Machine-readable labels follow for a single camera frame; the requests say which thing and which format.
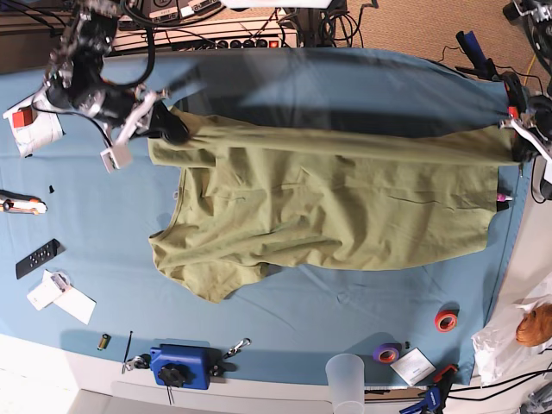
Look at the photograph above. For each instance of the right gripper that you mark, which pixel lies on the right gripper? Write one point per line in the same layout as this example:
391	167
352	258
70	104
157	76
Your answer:
162	123

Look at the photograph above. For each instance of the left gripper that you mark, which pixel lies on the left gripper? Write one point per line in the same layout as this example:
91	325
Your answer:
529	140

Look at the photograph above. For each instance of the olive green t-shirt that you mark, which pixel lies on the olive green t-shirt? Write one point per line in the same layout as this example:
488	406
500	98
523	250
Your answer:
254	196

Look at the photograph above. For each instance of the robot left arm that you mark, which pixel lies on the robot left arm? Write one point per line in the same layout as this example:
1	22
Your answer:
530	97

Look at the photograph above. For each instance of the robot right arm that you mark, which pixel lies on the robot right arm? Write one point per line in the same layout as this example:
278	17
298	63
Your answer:
73	83

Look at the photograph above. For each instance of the orange black clamp right edge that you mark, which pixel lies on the orange black clamp right edge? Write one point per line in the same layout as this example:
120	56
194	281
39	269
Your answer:
516	93

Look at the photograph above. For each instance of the pink tube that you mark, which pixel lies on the pink tube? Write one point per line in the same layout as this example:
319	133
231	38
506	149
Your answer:
502	198

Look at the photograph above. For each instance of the white black marker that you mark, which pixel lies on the white black marker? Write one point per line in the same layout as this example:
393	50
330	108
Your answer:
502	206

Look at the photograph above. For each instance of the blue black clamp top right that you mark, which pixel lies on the blue black clamp top right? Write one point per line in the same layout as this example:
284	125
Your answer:
483	67

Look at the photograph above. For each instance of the white power strip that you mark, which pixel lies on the white power strip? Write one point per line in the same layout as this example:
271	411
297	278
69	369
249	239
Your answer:
227	31

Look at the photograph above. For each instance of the orange white utility knife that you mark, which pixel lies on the orange white utility knife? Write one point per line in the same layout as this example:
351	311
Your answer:
17	203

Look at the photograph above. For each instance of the black remote control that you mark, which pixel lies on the black remote control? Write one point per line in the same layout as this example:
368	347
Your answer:
38	258

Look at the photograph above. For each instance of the blue table cloth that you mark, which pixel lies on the blue table cloth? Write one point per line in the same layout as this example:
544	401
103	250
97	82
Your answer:
296	318

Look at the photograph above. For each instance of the brown furry object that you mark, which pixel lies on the brown furry object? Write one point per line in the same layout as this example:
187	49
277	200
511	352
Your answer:
535	328

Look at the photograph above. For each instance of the red tape roll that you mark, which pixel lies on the red tape roll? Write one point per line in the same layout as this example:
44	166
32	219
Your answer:
446	320

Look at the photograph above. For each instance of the clear plastic packaged item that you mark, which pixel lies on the clear plastic packaged item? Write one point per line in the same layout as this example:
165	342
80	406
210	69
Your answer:
47	290

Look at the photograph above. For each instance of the white paper sheet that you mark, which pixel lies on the white paper sheet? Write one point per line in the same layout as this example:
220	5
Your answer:
68	297

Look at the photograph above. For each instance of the white plastic bag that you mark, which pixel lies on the white plastic bag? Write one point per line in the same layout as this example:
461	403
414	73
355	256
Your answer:
496	350

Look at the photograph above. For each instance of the thin black rod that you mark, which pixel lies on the thin black rod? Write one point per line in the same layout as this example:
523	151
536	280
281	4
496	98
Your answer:
126	353

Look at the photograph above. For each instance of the small green yellow battery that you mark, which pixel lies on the small green yellow battery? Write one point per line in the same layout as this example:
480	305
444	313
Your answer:
104	342

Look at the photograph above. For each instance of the silver carabiner clip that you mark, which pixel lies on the silver carabiner clip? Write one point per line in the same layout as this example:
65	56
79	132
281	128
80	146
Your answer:
236	349

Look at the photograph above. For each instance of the white card booklet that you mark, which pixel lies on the white card booklet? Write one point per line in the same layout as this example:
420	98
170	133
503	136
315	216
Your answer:
413	367

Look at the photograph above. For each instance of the blue clamp block black knob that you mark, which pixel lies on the blue clamp block black knob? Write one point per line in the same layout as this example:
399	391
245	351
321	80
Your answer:
181	366

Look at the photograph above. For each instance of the purple tape roll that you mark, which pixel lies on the purple tape roll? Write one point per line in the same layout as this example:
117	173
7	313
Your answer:
387	353

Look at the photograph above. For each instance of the blue orange clamp bottom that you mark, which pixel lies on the blue orange clamp bottom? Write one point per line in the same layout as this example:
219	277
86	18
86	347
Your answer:
435	396

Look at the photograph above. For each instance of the translucent plastic cup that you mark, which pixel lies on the translucent plastic cup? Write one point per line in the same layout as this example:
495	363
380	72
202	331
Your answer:
345	376

